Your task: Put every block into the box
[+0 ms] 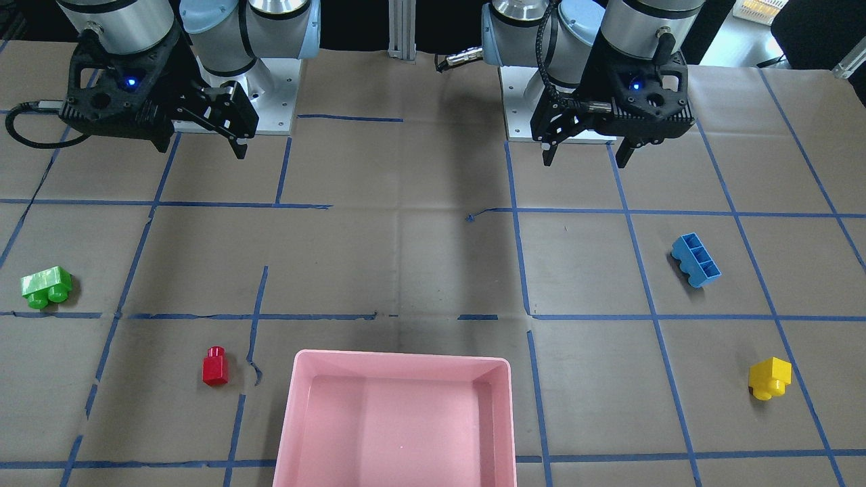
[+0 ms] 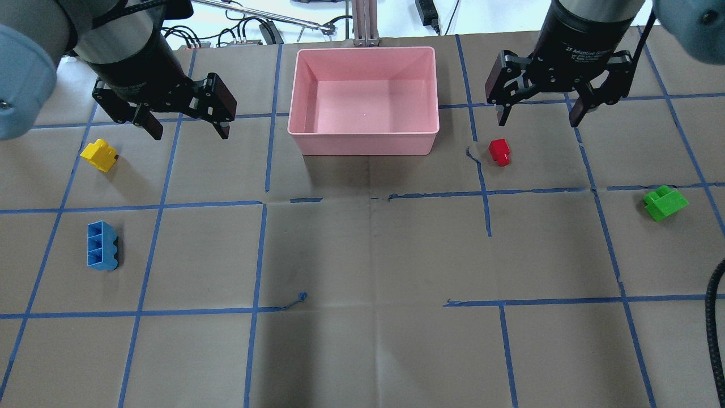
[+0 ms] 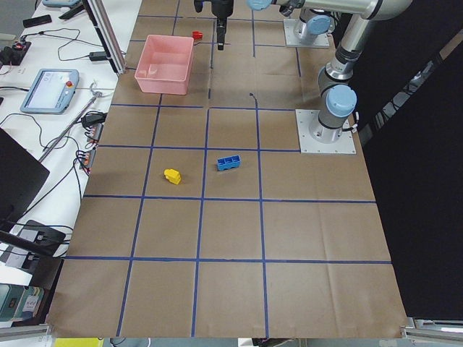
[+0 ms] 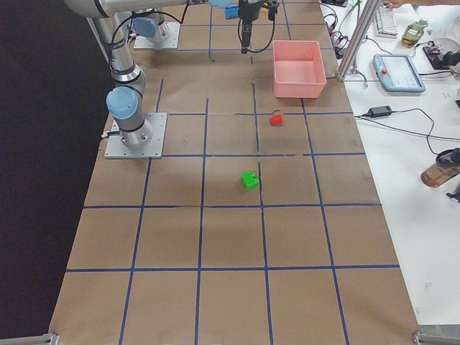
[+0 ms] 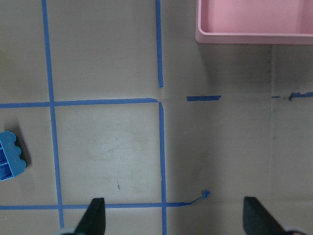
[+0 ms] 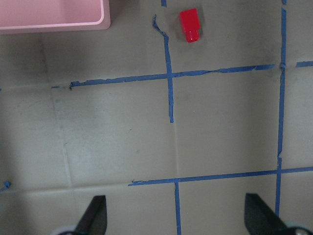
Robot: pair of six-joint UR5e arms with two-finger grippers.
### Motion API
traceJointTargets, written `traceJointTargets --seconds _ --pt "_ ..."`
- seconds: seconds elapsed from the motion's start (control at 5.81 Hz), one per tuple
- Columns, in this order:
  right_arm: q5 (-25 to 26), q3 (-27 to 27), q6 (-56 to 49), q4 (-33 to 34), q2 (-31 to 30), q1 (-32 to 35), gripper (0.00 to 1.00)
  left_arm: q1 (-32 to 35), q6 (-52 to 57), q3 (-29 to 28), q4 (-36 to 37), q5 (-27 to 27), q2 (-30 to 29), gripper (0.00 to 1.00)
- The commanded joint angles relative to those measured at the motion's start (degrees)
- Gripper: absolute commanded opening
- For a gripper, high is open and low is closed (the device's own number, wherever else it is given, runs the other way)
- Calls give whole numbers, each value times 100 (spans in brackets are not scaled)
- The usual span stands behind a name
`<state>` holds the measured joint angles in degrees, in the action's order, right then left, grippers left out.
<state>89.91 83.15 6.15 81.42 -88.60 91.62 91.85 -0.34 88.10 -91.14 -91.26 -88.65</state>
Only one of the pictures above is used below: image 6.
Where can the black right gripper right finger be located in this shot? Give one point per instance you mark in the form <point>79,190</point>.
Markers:
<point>260,219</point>

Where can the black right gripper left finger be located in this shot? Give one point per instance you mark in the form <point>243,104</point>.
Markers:
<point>94,220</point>

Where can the pink plastic box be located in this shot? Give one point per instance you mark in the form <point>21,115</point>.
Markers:
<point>38,16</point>

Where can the red toy block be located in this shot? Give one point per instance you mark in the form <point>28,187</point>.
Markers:
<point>190,24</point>

